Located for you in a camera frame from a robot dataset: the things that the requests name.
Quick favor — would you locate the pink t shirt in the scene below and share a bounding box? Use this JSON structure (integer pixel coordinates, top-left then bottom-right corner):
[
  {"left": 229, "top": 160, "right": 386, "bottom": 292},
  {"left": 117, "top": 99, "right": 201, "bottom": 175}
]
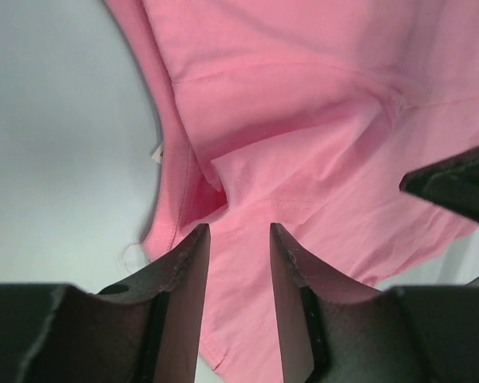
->
[{"left": 108, "top": 1, "right": 479, "bottom": 382}]

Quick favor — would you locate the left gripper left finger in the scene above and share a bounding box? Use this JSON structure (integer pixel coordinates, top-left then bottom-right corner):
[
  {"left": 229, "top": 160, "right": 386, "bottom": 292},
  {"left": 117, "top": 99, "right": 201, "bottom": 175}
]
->
[{"left": 0, "top": 224, "right": 211, "bottom": 382}]

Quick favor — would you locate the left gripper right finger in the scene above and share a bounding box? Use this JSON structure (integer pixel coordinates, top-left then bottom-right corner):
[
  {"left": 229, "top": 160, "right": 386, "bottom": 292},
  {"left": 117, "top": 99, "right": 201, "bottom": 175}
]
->
[{"left": 270, "top": 223, "right": 479, "bottom": 382}]

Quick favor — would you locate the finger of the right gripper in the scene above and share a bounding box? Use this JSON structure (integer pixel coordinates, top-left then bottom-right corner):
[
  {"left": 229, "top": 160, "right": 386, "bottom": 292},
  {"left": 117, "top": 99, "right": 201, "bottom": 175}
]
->
[{"left": 399, "top": 146, "right": 479, "bottom": 223}]

